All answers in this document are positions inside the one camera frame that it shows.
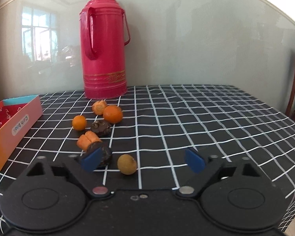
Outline near dark brown fruit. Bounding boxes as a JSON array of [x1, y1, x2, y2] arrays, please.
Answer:
[[87, 142, 112, 168]]

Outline dark brown fruit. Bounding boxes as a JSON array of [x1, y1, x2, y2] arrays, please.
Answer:
[[90, 120, 112, 137], [87, 142, 112, 168]]

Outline middle carrot chunk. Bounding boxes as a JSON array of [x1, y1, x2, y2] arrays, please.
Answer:
[[77, 131, 102, 152]]

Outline far dark brown fruit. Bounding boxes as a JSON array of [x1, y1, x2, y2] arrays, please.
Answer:
[[90, 120, 112, 137]]

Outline small orange kumquat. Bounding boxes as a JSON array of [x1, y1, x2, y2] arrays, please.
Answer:
[[72, 115, 87, 131]]

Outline black white checkered tablecloth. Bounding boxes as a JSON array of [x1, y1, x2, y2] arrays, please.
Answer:
[[0, 85, 295, 233]]

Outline far orange tangerine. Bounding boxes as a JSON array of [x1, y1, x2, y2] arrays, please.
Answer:
[[103, 105, 123, 124]]

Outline colourful cardboard box tray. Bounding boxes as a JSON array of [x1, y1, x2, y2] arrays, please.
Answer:
[[0, 95, 42, 170]]

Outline red thermos flask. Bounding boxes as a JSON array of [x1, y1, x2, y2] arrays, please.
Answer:
[[79, 0, 130, 100]]

